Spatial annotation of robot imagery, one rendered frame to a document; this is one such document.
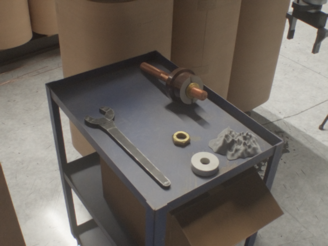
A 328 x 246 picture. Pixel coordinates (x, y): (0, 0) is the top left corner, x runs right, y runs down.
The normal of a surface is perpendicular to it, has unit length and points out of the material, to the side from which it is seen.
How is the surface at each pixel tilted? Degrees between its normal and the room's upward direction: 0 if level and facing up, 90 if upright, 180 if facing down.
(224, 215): 26
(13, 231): 90
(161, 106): 0
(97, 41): 90
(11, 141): 0
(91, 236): 0
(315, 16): 90
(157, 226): 90
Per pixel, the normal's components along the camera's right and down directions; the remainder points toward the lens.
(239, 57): -0.32, 0.56
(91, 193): 0.04, -0.80
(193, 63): 0.06, 0.60
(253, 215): 0.28, -0.49
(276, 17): 0.64, 0.48
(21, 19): 0.86, 0.33
